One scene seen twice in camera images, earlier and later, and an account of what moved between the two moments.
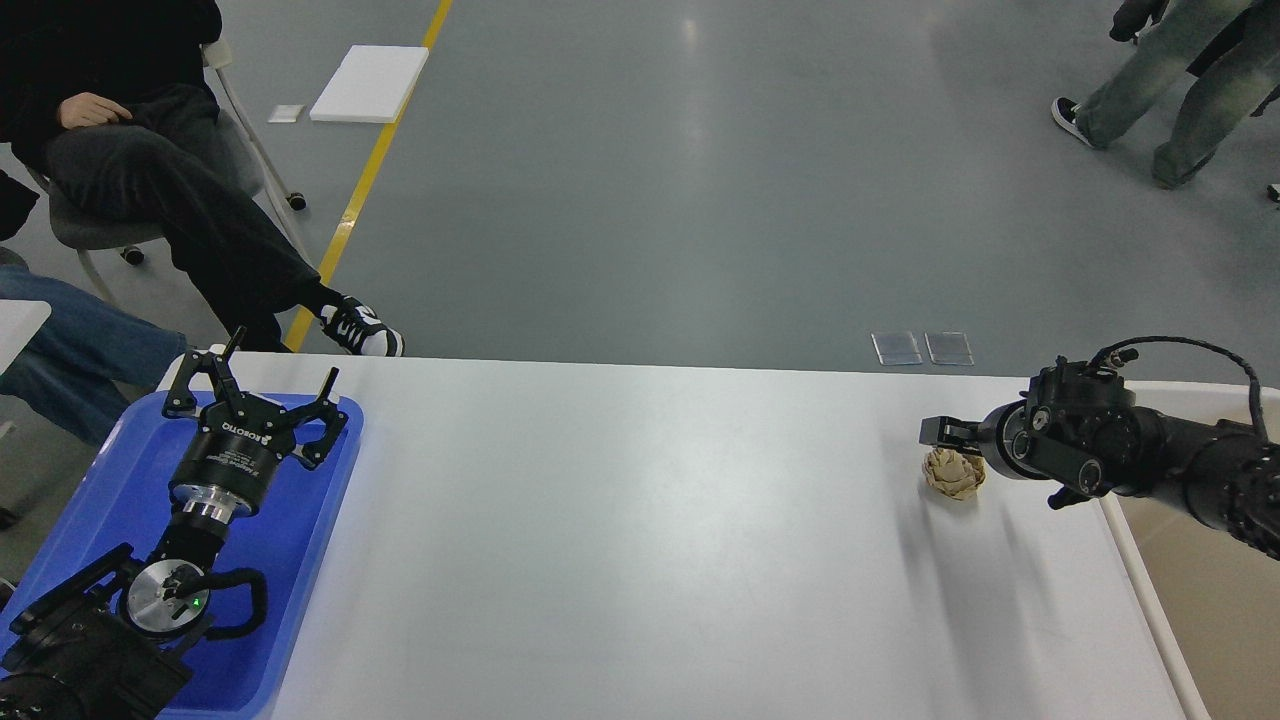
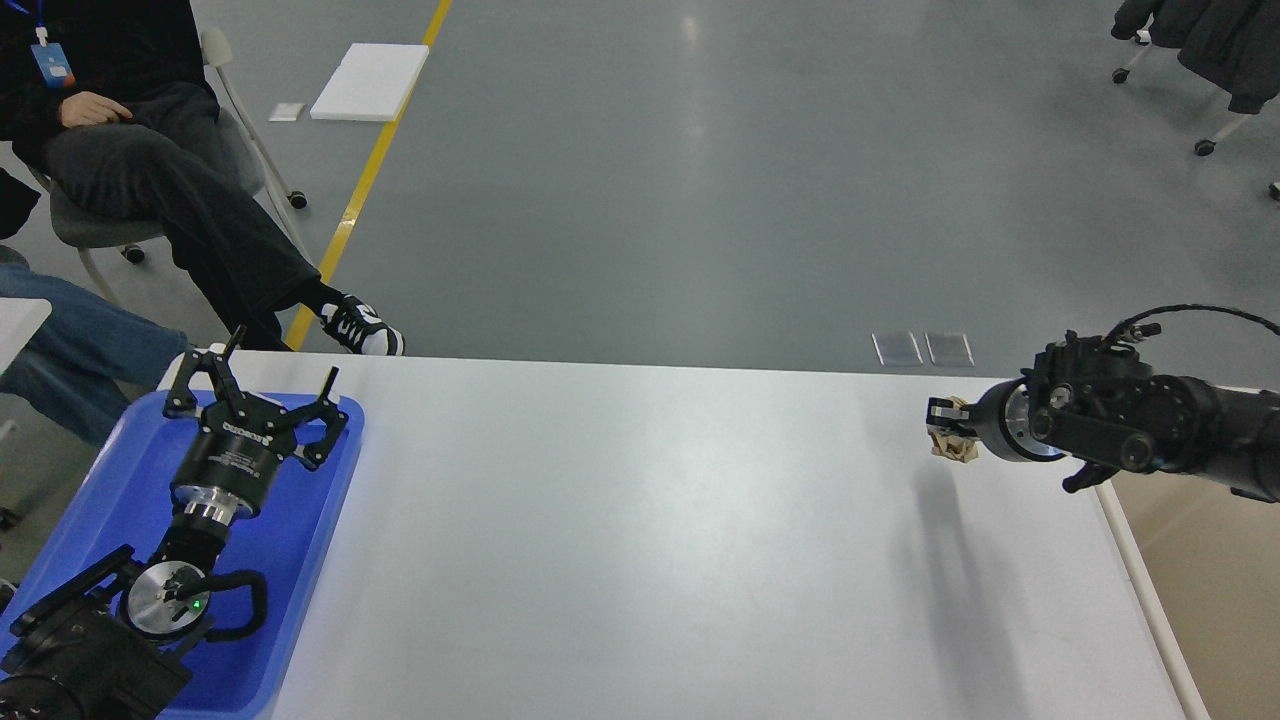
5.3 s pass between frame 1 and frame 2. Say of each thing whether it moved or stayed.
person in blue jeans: stayed
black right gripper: moved
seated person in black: stayed
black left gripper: stayed
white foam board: stayed
